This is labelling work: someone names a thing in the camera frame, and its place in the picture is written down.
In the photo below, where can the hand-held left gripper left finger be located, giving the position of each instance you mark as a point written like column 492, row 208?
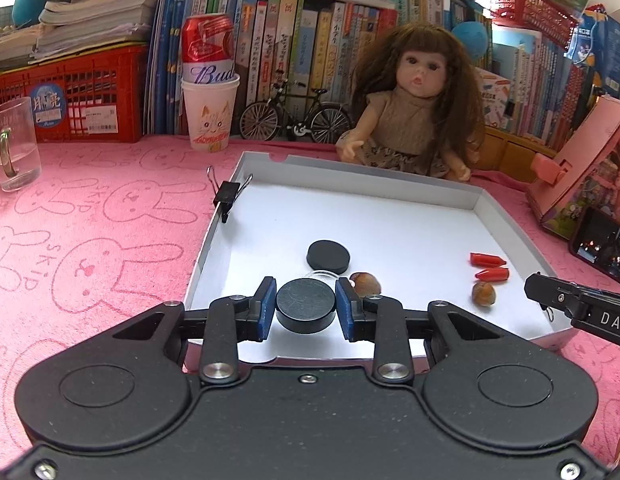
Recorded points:
column 267, row 310

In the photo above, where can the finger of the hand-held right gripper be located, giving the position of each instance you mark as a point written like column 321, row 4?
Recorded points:
column 552, row 295

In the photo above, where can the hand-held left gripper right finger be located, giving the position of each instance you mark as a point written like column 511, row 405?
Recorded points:
column 346, row 310

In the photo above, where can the brown hazelnut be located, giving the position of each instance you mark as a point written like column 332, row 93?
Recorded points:
column 366, row 284
column 484, row 294

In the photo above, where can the scratched black round disc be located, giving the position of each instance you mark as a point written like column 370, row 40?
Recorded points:
column 305, row 305

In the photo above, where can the clear round plastic cap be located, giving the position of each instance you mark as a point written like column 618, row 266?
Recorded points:
column 322, row 273

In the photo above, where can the matte black round disc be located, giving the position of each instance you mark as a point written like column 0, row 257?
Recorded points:
column 329, row 255

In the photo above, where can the red chili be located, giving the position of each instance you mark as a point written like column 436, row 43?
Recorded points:
column 485, row 259
column 492, row 275

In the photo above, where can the white cardboard box lid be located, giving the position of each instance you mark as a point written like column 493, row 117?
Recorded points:
column 390, row 220

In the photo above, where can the black smartphone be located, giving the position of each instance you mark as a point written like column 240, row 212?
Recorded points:
column 597, row 245

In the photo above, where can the black binder clip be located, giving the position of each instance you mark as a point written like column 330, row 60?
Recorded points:
column 227, row 195

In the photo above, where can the wooden drawer box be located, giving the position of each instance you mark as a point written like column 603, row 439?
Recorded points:
column 515, row 152

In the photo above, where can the pink cardboard house box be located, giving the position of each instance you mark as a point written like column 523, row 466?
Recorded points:
column 600, row 140

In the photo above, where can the black model bicycle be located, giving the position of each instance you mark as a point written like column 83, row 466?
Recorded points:
column 300, row 130

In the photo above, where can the white paper cup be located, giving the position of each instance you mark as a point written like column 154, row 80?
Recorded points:
column 209, row 120

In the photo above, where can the row of children's paperbacks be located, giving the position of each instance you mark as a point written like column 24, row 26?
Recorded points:
column 540, row 90

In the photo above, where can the white printed box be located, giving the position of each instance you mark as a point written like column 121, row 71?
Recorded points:
column 492, row 95

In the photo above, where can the pink bunny print mat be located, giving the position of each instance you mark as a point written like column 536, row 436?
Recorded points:
column 89, row 200

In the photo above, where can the brown-haired doll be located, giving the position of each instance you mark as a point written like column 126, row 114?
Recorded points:
column 420, row 70

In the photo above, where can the blue printed box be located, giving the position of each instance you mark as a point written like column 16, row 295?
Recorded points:
column 605, row 45

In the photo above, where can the row of colourful books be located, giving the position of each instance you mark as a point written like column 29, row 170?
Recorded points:
column 310, row 45

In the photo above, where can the blue and white plush toy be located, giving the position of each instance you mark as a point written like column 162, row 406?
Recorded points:
column 470, row 40

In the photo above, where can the row of thin blue books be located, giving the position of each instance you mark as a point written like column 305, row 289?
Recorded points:
column 164, row 60

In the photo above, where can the red beer can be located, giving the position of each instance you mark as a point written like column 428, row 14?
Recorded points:
column 207, row 42

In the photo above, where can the red plastic basket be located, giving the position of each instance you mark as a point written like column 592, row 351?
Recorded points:
column 535, row 15

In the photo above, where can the red plastic crate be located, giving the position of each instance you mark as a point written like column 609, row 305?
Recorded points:
column 109, row 75

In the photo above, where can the glass mug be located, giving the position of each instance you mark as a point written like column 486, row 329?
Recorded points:
column 24, row 145

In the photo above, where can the stack of worn books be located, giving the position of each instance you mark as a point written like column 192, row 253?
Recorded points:
column 89, row 15

